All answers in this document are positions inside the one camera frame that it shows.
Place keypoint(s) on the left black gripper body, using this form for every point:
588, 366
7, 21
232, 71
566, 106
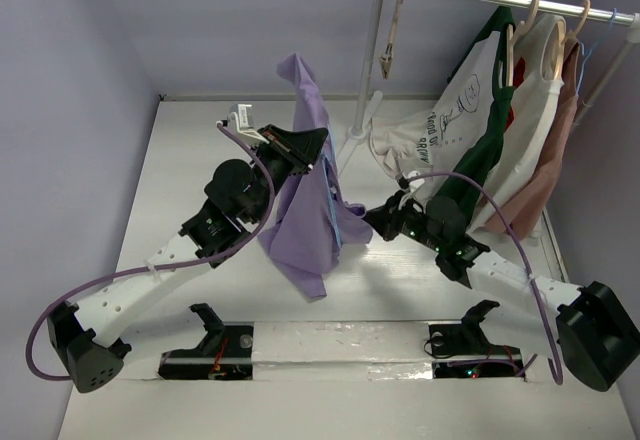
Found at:
283, 159

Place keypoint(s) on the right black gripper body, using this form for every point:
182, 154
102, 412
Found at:
391, 215

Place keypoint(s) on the blue wire hanger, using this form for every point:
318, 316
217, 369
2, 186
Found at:
327, 158
587, 52

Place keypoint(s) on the purple t shirt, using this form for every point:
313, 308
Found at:
301, 243

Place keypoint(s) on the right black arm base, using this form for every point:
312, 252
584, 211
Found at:
460, 350

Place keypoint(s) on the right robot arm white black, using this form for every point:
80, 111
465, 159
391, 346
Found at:
585, 328

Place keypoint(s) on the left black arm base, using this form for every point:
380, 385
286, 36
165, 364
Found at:
223, 354

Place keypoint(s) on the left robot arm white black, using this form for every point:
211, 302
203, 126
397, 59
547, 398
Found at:
86, 334

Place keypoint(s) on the dark green t shirt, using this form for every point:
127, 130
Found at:
475, 160

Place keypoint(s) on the cream printed t shirt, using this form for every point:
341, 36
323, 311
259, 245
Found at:
436, 140

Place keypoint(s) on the pink shirt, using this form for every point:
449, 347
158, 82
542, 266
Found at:
551, 158

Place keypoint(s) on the wooden clip hanger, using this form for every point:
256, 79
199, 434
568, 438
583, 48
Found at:
387, 56

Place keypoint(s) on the wooden hanger left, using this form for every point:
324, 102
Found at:
513, 34

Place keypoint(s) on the wooden hanger right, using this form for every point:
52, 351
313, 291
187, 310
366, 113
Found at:
563, 36

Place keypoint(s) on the white clothes rack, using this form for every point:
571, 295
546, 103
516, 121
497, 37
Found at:
368, 101

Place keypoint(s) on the white tank top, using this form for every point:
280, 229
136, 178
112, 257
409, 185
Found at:
514, 182

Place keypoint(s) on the red garment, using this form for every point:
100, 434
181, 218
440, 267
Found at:
518, 78

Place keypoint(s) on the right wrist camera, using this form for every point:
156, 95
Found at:
410, 185

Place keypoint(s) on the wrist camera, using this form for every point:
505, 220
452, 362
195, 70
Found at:
240, 121
410, 185

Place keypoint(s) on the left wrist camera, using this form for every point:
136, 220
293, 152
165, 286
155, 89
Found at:
240, 121

